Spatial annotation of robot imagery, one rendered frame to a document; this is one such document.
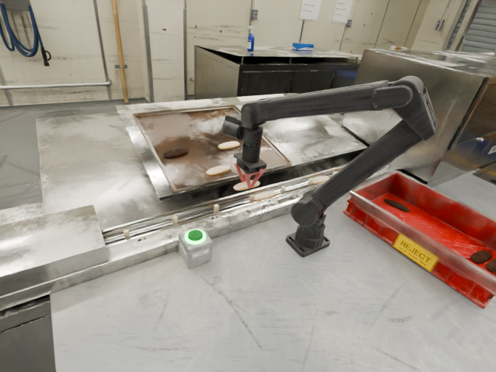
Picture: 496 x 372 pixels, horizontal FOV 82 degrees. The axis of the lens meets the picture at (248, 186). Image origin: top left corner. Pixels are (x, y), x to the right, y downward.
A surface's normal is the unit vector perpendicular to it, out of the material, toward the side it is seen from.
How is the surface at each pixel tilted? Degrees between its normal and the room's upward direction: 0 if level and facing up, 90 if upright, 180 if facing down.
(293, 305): 0
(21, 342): 90
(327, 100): 87
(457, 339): 0
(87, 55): 90
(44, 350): 90
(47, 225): 0
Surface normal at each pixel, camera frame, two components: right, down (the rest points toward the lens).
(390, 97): -0.58, 0.40
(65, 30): 0.53, 0.51
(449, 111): -0.84, 0.22
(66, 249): 0.11, -0.83
